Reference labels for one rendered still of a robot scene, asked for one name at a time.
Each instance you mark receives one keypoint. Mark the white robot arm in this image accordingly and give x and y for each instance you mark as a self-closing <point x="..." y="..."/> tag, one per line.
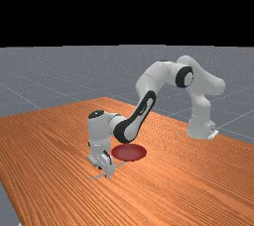
<point x="198" y="111"/>

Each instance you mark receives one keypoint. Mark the grey fork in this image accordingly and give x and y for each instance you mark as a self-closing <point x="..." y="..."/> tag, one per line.
<point x="95" y="177"/>

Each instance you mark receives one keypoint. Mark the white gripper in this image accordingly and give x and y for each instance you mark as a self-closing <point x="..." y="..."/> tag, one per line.
<point x="100" y="157"/>

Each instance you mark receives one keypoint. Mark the red plate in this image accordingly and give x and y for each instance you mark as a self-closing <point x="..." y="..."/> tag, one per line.
<point x="129" y="153"/>

